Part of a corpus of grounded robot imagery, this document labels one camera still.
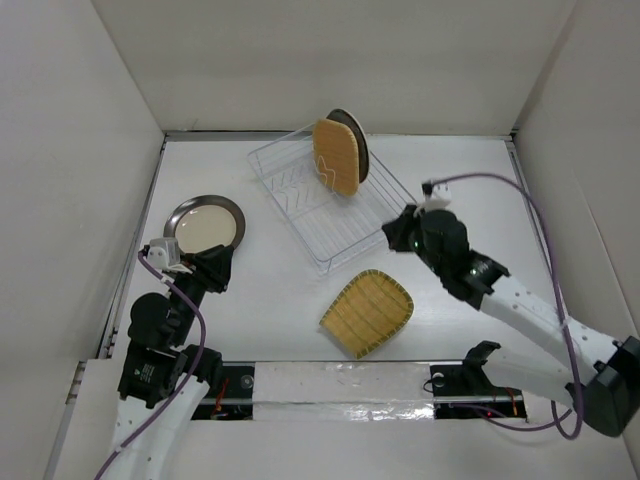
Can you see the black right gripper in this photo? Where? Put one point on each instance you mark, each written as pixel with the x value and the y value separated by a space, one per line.
pixel 396 230

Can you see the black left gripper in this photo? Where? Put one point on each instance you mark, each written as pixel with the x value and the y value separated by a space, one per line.
pixel 206 265

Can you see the brown rimmed cream plate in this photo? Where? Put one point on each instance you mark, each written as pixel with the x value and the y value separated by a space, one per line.
pixel 204 222

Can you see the yellow green woven tray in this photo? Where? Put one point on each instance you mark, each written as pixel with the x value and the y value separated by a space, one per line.
pixel 368 312

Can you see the orange woven bamboo tray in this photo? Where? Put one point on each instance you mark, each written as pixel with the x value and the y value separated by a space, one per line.
pixel 336 156

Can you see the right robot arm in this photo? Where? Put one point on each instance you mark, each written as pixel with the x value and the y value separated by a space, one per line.
pixel 274 314

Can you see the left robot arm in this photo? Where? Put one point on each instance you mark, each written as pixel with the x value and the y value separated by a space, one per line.
pixel 167 368

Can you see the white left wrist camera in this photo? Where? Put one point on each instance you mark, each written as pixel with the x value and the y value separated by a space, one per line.
pixel 162 253

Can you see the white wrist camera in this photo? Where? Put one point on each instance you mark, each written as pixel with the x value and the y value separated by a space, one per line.
pixel 162 253
pixel 437 195

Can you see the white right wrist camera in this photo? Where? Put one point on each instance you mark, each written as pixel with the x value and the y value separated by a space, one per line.
pixel 437 195

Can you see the white wire dish rack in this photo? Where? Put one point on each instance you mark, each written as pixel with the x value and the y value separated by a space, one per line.
pixel 334 229

